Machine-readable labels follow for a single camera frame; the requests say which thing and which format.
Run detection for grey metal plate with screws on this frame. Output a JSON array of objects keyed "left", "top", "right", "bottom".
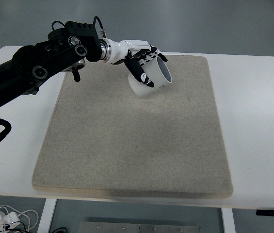
[{"left": 79, "top": 221, "right": 202, "bottom": 233}]

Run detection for grey-brown felt mat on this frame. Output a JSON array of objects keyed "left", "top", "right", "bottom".
[{"left": 32, "top": 52, "right": 234, "bottom": 200}]

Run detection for white cup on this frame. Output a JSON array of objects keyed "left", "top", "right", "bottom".
[{"left": 128, "top": 56, "right": 173, "bottom": 98}]

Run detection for white cable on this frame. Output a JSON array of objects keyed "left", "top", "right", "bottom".
[{"left": 0, "top": 205, "right": 39, "bottom": 233}]

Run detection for white table leg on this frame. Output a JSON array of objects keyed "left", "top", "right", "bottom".
[
  {"left": 220, "top": 207, "right": 236, "bottom": 233},
  {"left": 37, "top": 198, "right": 57, "bottom": 233}
]

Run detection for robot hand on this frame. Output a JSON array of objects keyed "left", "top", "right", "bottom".
[{"left": 107, "top": 39, "right": 168, "bottom": 89}]

